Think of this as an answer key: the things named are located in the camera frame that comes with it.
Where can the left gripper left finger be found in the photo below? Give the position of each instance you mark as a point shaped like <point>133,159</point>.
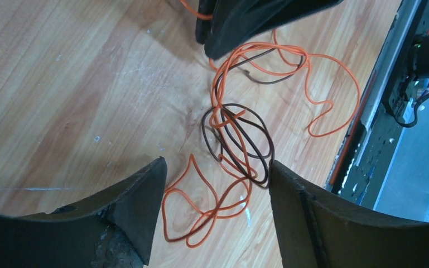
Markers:
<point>114,227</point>

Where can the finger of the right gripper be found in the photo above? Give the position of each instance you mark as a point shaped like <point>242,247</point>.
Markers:
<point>205,7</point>
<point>234,22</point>

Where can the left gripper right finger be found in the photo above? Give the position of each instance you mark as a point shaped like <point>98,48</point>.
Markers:
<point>316,228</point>

